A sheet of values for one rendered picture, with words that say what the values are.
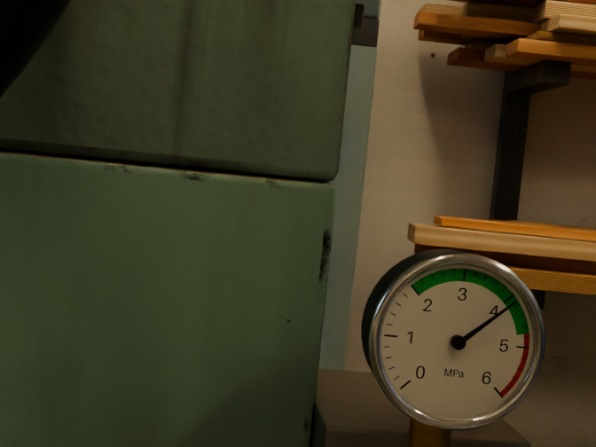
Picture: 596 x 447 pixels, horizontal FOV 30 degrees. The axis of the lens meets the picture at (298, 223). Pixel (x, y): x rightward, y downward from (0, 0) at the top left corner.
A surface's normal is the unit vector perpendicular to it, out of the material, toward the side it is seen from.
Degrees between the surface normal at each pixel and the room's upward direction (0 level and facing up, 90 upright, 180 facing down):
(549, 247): 89
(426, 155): 90
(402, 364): 90
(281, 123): 90
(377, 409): 0
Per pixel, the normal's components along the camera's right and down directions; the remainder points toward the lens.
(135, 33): 0.07, 0.06
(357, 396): 0.10, -0.99
